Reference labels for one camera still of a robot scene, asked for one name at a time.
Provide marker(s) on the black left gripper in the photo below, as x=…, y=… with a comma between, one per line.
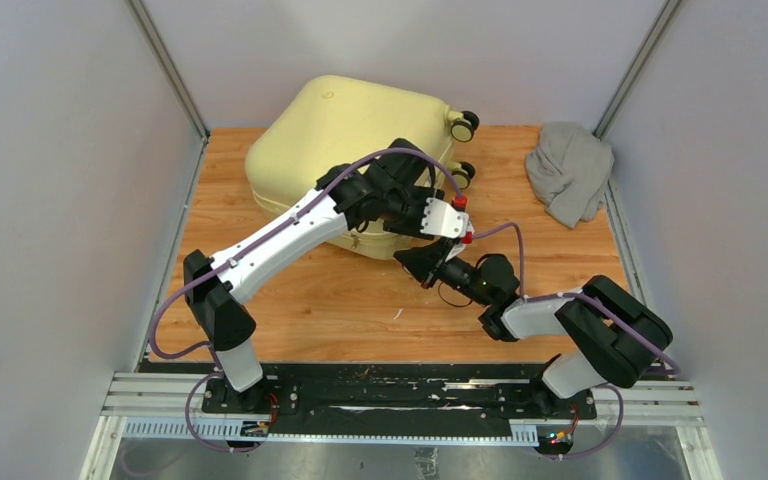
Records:
x=415, y=225

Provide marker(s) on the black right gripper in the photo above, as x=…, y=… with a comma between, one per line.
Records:
x=424, y=260

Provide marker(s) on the cream suitcase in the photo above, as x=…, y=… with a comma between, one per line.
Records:
x=337, y=120

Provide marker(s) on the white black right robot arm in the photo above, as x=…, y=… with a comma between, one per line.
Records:
x=616, y=337

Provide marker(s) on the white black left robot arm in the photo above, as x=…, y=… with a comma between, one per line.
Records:
x=380, y=186

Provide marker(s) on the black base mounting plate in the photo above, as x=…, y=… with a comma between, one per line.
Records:
x=392, y=399

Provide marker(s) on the grey crumpled cloth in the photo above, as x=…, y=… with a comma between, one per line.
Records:
x=568, y=171

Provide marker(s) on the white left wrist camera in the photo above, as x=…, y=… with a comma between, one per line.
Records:
x=443, y=220

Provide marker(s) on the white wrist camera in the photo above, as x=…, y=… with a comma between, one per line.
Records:
x=459, y=245
x=443, y=220

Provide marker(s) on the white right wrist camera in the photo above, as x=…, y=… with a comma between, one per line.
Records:
x=459, y=245

